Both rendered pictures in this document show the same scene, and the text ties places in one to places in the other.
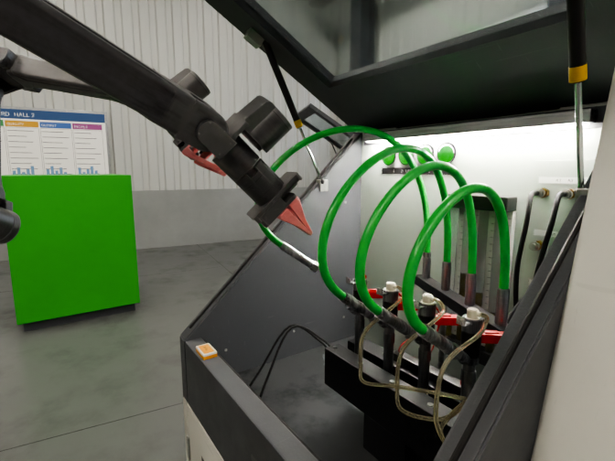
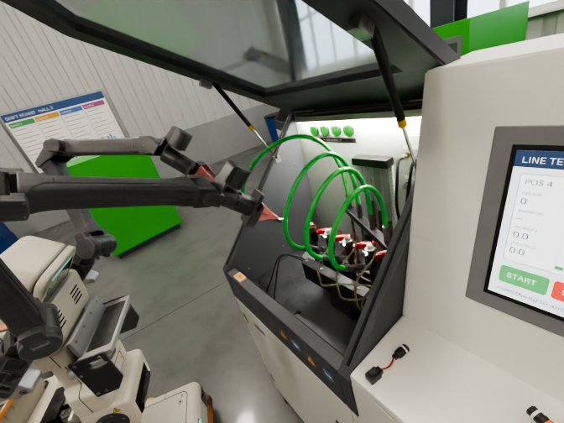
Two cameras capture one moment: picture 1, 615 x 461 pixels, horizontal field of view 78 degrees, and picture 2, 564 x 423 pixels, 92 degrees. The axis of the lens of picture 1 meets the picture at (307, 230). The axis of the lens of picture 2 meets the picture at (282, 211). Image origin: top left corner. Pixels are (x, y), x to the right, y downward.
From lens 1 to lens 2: 0.30 m
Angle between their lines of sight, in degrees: 17
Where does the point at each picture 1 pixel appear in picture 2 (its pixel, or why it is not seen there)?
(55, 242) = not seen: hidden behind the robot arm
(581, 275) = (415, 231)
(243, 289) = (248, 235)
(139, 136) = (133, 100)
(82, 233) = not seen: hidden behind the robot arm
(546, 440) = (407, 303)
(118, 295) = (167, 221)
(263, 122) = (234, 177)
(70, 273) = (132, 217)
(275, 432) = (286, 317)
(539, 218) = (406, 169)
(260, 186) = (243, 208)
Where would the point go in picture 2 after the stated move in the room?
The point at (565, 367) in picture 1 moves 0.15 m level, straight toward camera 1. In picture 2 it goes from (411, 272) to (398, 320)
